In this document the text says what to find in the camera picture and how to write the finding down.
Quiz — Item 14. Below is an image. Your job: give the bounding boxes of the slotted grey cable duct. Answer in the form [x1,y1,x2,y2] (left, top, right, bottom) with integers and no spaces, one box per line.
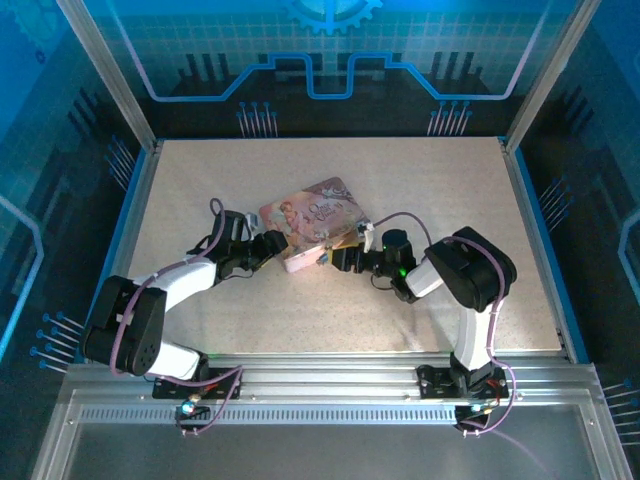
[79,407,461,425]

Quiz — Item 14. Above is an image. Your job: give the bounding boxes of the pink illustrated tin box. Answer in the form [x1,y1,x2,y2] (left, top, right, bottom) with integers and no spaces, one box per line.
[258,176,374,274]

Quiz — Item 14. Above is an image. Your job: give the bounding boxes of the aluminium frame post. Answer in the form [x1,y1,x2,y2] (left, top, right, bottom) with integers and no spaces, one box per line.
[503,0,601,151]
[57,0,162,151]

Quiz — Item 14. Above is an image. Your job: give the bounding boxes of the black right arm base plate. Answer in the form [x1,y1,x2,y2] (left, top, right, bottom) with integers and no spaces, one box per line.
[417,363,511,401]

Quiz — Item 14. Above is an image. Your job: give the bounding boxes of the grey metal front panel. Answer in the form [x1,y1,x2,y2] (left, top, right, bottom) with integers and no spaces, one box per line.
[29,389,636,480]

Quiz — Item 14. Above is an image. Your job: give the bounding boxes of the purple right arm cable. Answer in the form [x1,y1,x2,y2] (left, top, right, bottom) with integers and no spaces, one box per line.
[369,212,519,436]

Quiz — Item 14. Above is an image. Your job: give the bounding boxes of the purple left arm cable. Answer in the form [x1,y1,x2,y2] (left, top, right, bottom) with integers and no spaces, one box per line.
[110,197,246,436]

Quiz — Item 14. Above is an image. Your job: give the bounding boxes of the aluminium mounting rail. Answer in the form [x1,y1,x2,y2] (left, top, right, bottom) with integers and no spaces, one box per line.
[64,352,601,409]

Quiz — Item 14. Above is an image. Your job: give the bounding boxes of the aluminium table side rail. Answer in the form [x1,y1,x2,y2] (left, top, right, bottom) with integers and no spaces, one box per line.
[82,139,165,361]

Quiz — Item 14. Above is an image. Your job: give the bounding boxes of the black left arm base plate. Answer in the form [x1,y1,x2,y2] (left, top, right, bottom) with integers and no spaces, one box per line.
[152,367,245,401]

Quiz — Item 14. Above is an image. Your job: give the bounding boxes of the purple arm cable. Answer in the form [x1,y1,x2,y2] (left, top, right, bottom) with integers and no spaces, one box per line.
[110,197,246,436]
[369,212,519,436]

